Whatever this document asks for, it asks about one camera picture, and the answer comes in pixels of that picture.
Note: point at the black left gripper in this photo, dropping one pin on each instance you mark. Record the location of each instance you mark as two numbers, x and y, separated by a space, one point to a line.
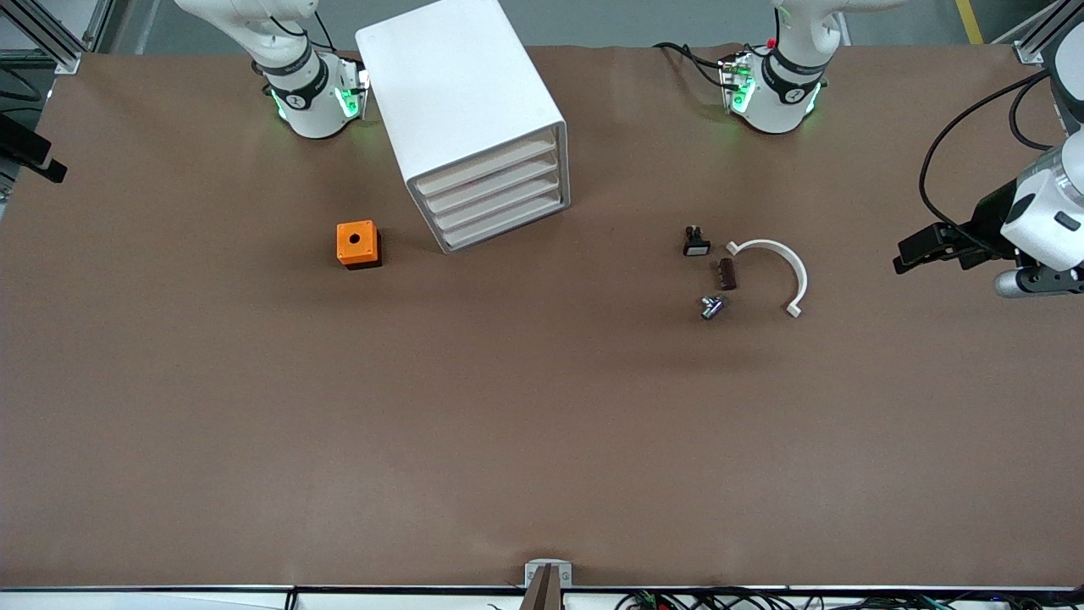
987 213

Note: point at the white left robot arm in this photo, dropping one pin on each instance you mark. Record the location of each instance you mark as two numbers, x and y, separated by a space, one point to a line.
779 93

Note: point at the brown terminal block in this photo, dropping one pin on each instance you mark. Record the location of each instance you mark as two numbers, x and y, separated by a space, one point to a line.
726 274

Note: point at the brown table mat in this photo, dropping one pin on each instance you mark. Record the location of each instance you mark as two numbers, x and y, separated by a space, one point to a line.
542 424

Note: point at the aluminium frame profile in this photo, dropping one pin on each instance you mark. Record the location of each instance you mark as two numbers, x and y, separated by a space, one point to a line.
52 36
100 25
1029 53

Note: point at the white curved plastic bracket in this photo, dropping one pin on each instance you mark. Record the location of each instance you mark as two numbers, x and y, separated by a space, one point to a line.
766 244

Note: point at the black switch white face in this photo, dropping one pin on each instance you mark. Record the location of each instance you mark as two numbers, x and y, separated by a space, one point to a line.
696 247

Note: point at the orange button enclosure box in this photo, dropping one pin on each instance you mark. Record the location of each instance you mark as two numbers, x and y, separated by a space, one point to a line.
356 240

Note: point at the white table edge rail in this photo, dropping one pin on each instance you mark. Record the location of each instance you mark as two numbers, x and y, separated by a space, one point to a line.
169 600

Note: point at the grey metal bracket plate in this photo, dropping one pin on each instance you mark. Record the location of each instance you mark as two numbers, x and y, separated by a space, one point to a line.
549 572

